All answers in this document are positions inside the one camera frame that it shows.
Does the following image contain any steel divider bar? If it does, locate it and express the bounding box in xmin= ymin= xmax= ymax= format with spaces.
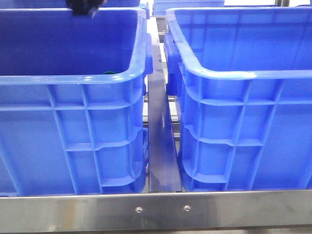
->
xmin=147 ymin=34 xmax=182 ymax=193

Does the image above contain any left blue plastic bin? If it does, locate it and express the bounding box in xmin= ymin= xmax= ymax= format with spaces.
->
xmin=0 ymin=8 xmax=153 ymax=197

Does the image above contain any green push button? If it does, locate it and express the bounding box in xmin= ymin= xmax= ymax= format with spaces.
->
xmin=104 ymin=71 xmax=116 ymax=75

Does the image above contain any back right blue bin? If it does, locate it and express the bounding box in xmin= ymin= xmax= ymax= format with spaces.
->
xmin=153 ymin=0 xmax=225 ymax=16

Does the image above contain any rail screw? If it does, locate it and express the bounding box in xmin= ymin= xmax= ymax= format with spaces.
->
xmin=184 ymin=205 xmax=191 ymax=212
xmin=135 ymin=207 xmax=143 ymax=213

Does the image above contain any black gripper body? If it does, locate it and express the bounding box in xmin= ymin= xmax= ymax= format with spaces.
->
xmin=66 ymin=0 xmax=102 ymax=17

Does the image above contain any right blue plastic bin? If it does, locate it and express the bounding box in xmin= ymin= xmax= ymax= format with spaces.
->
xmin=166 ymin=6 xmax=312 ymax=192

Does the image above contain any blue plastic bin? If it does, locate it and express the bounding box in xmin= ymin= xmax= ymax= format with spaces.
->
xmin=166 ymin=6 xmax=312 ymax=192
xmin=0 ymin=8 xmax=153 ymax=197

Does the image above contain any left rail screw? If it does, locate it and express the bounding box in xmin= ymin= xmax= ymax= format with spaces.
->
xmin=135 ymin=207 xmax=143 ymax=213

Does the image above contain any steel front rail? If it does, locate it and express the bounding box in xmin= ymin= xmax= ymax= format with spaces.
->
xmin=0 ymin=190 xmax=312 ymax=233

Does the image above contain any right rail screw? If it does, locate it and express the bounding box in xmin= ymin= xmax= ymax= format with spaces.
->
xmin=184 ymin=205 xmax=191 ymax=212

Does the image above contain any back left blue bin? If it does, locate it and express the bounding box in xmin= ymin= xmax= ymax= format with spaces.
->
xmin=0 ymin=0 xmax=148 ymax=9

